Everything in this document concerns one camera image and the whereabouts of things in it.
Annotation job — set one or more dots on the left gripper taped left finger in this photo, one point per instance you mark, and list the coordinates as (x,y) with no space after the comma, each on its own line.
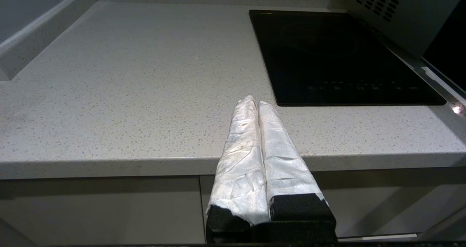
(240,167)

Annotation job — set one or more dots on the dark glass microwave door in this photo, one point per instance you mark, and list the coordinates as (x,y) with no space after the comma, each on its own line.
(451,57)

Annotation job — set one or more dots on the silver microwave oven body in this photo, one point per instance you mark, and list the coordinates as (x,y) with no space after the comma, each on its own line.
(407,17)

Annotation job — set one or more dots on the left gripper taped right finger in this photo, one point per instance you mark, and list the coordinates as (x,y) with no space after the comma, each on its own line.
(284,167)

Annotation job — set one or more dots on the black induction cooktop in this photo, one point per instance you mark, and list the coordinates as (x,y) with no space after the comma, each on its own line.
(327,57)

